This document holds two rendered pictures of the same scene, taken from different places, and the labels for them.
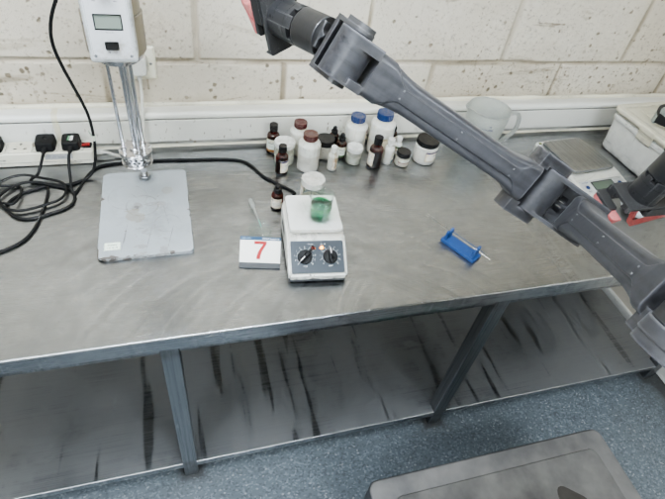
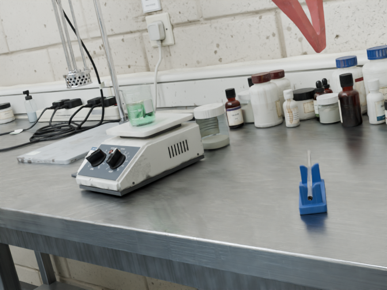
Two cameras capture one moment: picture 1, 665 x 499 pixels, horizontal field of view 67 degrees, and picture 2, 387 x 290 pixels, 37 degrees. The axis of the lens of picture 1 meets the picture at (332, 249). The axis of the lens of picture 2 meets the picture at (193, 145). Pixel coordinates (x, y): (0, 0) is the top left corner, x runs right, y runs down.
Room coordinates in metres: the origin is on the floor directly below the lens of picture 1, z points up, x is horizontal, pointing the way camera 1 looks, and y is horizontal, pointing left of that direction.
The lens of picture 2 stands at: (0.49, -0.90, 1.03)
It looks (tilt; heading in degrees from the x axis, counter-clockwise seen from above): 14 degrees down; 65
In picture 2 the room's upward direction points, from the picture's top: 11 degrees counter-clockwise
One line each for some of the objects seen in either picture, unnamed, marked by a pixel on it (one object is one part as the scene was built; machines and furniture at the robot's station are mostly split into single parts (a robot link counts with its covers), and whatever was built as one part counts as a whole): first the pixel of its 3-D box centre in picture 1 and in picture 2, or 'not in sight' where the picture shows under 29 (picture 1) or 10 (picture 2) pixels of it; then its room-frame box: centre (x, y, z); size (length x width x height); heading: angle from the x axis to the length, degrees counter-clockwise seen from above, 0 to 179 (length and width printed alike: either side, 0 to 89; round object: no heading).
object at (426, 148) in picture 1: (426, 149); not in sight; (1.29, -0.22, 0.79); 0.07 x 0.07 x 0.07
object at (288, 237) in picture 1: (313, 235); (143, 151); (0.83, 0.05, 0.79); 0.22 x 0.13 x 0.08; 16
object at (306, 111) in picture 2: (325, 147); (304, 103); (1.21, 0.07, 0.78); 0.05 x 0.05 x 0.06
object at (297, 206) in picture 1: (313, 213); (149, 123); (0.86, 0.06, 0.83); 0.12 x 0.12 x 0.01; 16
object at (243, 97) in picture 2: (284, 150); (251, 106); (1.15, 0.18, 0.78); 0.06 x 0.06 x 0.07
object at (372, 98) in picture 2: (389, 150); (375, 101); (1.24, -0.11, 0.79); 0.03 x 0.03 x 0.08
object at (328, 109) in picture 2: (353, 153); (329, 108); (1.21, -0.01, 0.78); 0.05 x 0.05 x 0.05
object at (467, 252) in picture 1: (461, 244); (311, 186); (0.92, -0.31, 0.77); 0.10 x 0.03 x 0.04; 52
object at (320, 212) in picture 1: (320, 205); (137, 105); (0.84, 0.04, 0.87); 0.06 x 0.05 x 0.08; 135
